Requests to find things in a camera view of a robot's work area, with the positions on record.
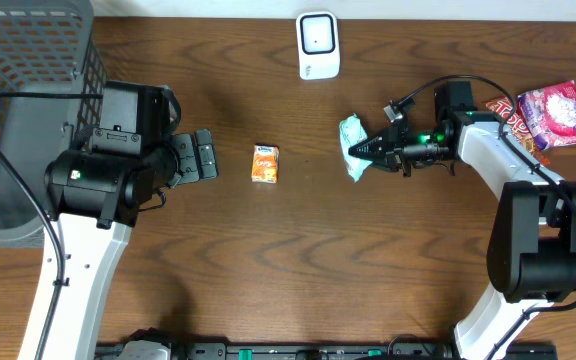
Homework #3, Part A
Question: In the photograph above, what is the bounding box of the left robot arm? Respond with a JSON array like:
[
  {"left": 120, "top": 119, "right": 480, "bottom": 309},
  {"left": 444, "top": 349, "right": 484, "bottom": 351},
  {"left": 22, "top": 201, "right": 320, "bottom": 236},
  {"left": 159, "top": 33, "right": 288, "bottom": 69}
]
[{"left": 18, "top": 81, "right": 218, "bottom": 359}]

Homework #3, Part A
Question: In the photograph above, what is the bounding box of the grey plastic mesh basket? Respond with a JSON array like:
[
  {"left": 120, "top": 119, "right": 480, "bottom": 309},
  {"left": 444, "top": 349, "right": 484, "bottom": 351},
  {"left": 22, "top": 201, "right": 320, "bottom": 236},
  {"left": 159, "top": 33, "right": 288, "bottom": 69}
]
[{"left": 0, "top": 0, "right": 107, "bottom": 248}]

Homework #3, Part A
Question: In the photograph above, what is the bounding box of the red snack bar wrapper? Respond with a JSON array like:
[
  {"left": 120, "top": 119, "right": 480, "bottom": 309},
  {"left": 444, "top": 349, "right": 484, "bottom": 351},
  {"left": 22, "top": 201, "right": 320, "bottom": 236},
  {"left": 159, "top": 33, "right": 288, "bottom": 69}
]
[{"left": 485, "top": 97, "right": 550, "bottom": 166}]

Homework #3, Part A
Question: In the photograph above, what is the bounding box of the orange Kleenex tissue pack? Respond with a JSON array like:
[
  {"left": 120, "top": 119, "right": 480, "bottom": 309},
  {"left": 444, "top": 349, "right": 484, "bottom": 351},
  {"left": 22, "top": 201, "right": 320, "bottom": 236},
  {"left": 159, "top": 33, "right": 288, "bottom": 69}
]
[{"left": 251, "top": 145, "right": 279, "bottom": 184}]

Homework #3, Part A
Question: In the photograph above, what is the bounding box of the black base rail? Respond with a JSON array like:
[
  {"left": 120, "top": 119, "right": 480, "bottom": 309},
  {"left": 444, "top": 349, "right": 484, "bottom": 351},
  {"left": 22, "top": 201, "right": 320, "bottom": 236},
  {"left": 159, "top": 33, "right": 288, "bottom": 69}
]
[{"left": 92, "top": 338, "right": 558, "bottom": 360}]

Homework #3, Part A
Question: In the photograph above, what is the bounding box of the red purple pad packet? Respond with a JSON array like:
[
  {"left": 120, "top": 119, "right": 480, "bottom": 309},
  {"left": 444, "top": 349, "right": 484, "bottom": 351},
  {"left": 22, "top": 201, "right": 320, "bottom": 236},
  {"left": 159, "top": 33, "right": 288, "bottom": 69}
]
[{"left": 517, "top": 80, "right": 576, "bottom": 151}]

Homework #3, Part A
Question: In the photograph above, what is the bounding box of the white barcode scanner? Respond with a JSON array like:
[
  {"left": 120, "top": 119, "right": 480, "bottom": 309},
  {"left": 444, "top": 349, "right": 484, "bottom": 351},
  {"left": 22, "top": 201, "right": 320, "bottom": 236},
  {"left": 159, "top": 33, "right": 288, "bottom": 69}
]
[{"left": 295, "top": 11, "right": 341, "bottom": 81}]

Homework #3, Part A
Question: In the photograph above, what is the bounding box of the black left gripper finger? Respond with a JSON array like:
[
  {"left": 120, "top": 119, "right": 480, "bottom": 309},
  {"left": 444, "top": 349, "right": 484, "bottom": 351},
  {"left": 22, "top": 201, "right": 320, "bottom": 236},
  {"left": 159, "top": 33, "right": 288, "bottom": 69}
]
[
  {"left": 170, "top": 134, "right": 200, "bottom": 186},
  {"left": 195, "top": 129, "right": 218, "bottom": 180}
]

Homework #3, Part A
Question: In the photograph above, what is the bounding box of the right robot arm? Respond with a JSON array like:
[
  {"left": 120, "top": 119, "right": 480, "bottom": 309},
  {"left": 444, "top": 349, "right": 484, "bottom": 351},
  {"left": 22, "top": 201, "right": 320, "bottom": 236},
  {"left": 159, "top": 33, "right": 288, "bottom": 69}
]
[{"left": 346, "top": 74, "right": 576, "bottom": 359}]

